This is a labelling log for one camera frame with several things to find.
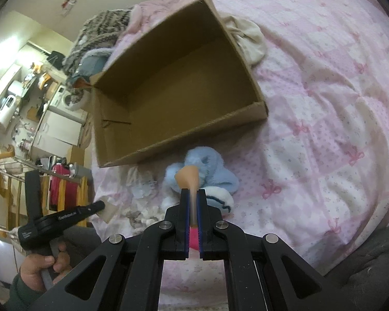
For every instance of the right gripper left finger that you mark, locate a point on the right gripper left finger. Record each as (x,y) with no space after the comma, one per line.
(124,273)

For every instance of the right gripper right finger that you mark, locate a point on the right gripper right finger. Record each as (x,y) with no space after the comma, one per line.
(262,273)

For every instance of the beige scrunchie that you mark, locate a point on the beige scrunchie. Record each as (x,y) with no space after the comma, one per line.
(141,220)

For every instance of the pink round puff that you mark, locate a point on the pink round puff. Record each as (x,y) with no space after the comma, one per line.
(194,238)

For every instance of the white blue fluffy sock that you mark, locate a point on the white blue fluffy sock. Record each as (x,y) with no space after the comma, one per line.
(219,198)

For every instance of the small white sock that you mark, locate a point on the small white sock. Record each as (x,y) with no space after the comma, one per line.
(141,184)

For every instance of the light blue fluffy sock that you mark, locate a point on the light blue fluffy sock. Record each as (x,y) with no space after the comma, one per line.
(212,170)

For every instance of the person's left hand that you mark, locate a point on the person's left hand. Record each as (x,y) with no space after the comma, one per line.
(34,264)

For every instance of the wooden chair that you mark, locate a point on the wooden chair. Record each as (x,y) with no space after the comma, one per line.
(53,190)

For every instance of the white kitchen cabinet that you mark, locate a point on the white kitchen cabinet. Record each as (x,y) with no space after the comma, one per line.
(55,135)

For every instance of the pink quilted bed cover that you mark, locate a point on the pink quilted bed cover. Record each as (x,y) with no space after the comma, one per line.
(316,172)

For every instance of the white kitchen appliance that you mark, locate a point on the white kitchen appliance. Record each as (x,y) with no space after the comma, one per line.
(7,111)

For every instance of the white washing machine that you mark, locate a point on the white washing machine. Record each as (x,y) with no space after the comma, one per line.
(62,104)

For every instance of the black hanging bag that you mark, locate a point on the black hanging bag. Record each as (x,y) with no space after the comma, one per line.
(56,59)

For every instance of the teal fur-trimmed jacket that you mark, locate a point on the teal fur-trimmed jacket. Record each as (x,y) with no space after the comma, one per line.
(90,64)

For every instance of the open cardboard box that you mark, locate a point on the open cardboard box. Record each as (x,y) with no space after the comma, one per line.
(183,79)

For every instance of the grey patterned knit blanket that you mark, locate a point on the grey patterned knit blanket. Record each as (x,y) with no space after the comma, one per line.
(100,31)

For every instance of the cream beanie hat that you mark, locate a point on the cream beanie hat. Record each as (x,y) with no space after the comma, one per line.
(248,37)

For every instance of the wall switch with red item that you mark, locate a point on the wall switch with red item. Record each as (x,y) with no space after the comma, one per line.
(66,7)

